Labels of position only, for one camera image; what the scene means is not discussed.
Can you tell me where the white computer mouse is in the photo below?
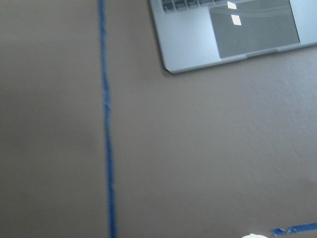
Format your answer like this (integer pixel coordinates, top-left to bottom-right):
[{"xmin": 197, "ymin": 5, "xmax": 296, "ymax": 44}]
[{"xmin": 242, "ymin": 233, "xmax": 268, "ymax": 238}]

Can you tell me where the grey laptop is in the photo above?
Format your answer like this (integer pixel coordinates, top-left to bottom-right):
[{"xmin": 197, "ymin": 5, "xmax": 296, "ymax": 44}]
[{"xmin": 150, "ymin": 0, "xmax": 317, "ymax": 73}]

